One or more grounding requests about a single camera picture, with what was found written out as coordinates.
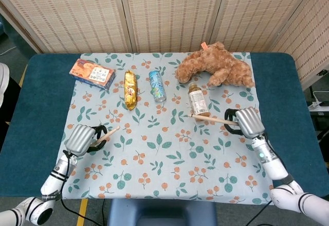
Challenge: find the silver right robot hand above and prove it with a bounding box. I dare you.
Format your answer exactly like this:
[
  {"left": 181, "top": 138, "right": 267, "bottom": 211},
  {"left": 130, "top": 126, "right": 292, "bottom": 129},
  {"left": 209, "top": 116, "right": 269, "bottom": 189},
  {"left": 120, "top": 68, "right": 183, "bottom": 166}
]
[{"left": 224, "top": 107, "right": 265, "bottom": 138}]

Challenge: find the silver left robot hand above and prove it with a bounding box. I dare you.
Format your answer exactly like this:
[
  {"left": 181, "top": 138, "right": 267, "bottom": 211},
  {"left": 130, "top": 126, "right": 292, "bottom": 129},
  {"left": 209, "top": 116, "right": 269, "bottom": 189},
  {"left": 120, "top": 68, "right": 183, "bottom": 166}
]
[{"left": 64, "top": 124, "right": 108, "bottom": 158}]

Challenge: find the wooden stick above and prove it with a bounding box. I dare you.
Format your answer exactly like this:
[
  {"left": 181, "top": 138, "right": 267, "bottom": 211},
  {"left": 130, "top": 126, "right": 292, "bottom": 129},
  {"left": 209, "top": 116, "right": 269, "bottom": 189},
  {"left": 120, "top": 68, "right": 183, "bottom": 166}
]
[
  {"left": 187, "top": 113, "right": 239, "bottom": 127},
  {"left": 91, "top": 126, "right": 121, "bottom": 146}
]

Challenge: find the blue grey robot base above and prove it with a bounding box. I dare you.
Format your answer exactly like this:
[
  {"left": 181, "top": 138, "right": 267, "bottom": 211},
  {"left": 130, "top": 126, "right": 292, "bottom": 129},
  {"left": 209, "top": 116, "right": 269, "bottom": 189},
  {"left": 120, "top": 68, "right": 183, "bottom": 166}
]
[{"left": 107, "top": 198, "right": 217, "bottom": 226}]

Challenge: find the amber tea bottle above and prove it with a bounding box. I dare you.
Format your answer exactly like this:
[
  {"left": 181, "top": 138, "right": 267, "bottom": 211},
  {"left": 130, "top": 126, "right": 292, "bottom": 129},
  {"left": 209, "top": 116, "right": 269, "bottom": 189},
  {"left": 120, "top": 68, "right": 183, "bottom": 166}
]
[{"left": 188, "top": 82, "right": 212, "bottom": 116}]

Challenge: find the brown plush teddy bear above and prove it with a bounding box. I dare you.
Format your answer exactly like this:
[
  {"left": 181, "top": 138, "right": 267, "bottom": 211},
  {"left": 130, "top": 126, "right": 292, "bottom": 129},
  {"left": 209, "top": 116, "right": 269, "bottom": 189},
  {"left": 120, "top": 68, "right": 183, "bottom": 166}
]
[{"left": 175, "top": 42, "right": 255, "bottom": 88}]

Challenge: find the blue orange cookie box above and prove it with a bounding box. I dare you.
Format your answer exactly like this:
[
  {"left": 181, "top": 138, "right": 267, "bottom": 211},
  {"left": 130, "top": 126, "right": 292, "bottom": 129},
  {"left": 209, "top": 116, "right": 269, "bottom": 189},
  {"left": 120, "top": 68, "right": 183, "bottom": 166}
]
[{"left": 68, "top": 58, "right": 117, "bottom": 91}]

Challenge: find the gold snack packet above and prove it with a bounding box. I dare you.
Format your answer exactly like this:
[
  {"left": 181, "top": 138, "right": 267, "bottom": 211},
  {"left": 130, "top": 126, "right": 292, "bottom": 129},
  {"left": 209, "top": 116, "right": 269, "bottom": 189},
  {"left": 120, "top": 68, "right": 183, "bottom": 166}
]
[{"left": 124, "top": 70, "right": 139, "bottom": 111}]

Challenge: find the floral leaf-print tablecloth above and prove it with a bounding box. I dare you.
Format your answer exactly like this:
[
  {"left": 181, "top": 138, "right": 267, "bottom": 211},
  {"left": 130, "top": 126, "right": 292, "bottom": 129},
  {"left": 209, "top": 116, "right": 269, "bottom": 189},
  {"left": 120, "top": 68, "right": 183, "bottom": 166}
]
[{"left": 55, "top": 52, "right": 273, "bottom": 204}]

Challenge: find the blue drink can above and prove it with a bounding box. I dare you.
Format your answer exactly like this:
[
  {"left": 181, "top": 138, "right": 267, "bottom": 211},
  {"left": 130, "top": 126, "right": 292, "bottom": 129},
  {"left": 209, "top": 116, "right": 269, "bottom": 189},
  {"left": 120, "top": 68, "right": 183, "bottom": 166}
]
[{"left": 148, "top": 70, "right": 167, "bottom": 102}]

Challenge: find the white rounded object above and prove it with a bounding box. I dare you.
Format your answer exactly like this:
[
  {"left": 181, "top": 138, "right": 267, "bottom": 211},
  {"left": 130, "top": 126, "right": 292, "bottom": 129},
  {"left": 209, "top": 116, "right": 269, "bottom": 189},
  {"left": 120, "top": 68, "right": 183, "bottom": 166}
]
[{"left": 0, "top": 63, "right": 10, "bottom": 108}]

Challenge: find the woven bamboo folding screen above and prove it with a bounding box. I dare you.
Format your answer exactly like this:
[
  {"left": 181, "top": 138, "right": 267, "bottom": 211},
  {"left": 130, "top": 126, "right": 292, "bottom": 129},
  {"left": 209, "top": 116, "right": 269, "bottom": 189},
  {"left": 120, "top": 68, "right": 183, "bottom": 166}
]
[{"left": 0, "top": 0, "right": 329, "bottom": 90}]

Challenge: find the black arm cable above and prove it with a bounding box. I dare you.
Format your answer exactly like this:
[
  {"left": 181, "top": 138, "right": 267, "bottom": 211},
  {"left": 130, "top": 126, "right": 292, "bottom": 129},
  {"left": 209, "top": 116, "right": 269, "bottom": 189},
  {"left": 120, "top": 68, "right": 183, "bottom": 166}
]
[{"left": 60, "top": 150, "right": 108, "bottom": 226}]

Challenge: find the white power cable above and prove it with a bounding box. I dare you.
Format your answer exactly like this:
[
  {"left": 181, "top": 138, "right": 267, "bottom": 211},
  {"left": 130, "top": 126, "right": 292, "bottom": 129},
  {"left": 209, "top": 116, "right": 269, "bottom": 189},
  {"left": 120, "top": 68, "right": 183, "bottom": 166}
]
[{"left": 311, "top": 86, "right": 329, "bottom": 103}]

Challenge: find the thin white floor cable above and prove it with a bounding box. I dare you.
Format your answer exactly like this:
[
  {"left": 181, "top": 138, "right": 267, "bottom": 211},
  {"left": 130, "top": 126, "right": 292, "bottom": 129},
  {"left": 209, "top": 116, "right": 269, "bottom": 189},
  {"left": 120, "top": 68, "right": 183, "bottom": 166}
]
[{"left": 0, "top": 46, "right": 16, "bottom": 56}]

